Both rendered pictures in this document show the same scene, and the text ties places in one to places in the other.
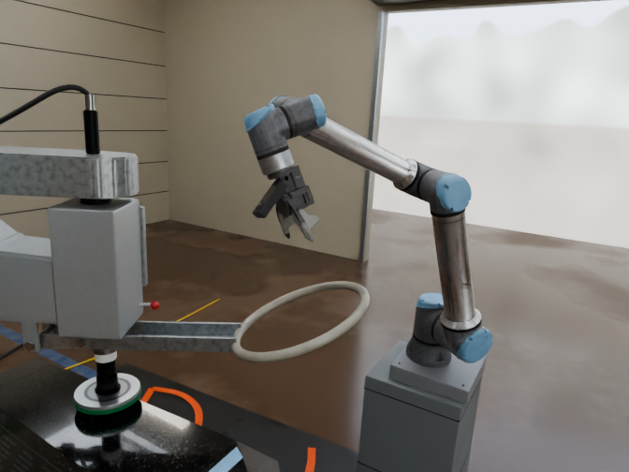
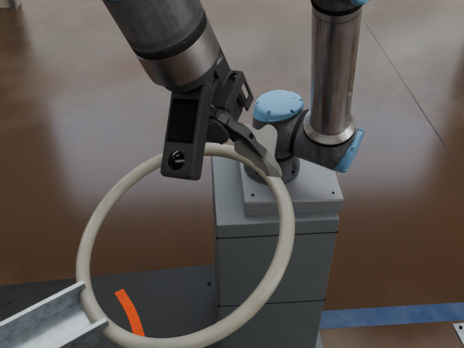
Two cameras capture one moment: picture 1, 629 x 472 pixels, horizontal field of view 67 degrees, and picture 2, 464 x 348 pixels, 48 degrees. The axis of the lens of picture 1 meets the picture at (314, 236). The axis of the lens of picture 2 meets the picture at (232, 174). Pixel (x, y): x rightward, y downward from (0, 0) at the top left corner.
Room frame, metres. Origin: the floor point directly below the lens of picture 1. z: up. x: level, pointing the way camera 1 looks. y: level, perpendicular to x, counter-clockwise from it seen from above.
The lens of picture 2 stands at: (0.80, 0.37, 2.03)
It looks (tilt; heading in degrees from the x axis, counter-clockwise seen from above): 40 degrees down; 326
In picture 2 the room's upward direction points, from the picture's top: straight up
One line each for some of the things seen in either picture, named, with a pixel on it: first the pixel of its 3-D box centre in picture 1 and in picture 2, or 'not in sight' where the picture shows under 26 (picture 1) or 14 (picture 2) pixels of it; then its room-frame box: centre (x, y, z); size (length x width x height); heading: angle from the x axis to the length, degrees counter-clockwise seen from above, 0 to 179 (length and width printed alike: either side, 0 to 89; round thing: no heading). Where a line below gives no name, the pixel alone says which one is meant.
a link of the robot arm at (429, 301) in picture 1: (434, 317); (279, 123); (1.84, -0.52, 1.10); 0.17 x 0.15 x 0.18; 26
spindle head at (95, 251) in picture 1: (75, 268); not in sight; (1.47, 0.77, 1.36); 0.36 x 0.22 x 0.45; 91
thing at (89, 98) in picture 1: (91, 125); not in sight; (1.47, 0.69, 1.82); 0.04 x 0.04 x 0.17
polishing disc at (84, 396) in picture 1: (108, 390); not in sight; (1.47, 0.69, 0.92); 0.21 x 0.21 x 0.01
